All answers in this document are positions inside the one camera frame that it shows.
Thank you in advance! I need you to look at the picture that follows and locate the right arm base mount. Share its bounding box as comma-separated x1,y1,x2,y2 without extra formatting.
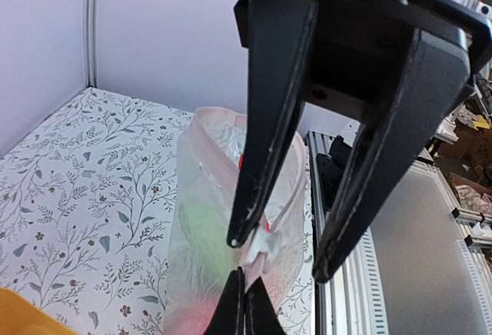
316,135,352,214

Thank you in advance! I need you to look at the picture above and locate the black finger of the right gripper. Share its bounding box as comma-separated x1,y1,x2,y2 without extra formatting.
226,0,318,247

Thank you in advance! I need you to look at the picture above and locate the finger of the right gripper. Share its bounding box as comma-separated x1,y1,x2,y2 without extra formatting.
312,29,470,283

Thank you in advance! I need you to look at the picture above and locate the right aluminium post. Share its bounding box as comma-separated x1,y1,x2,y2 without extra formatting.
83,0,98,88

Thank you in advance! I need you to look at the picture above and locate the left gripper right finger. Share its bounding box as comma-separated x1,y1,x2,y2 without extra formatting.
244,277,285,335

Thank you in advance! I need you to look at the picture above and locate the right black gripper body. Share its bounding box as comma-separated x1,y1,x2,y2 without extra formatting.
234,0,491,121

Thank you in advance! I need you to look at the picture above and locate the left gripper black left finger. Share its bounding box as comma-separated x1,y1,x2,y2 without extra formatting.
204,267,244,335

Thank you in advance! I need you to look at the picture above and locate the aluminium front rail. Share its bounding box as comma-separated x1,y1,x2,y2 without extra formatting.
311,152,491,334

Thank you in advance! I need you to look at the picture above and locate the yellow plastic basket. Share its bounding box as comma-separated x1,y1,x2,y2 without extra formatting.
1,288,75,335

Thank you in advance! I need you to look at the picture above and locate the clear zip top bag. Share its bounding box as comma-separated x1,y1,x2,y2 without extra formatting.
162,106,311,335

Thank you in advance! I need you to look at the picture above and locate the floral table cloth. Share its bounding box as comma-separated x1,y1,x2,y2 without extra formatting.
0,87,320,335

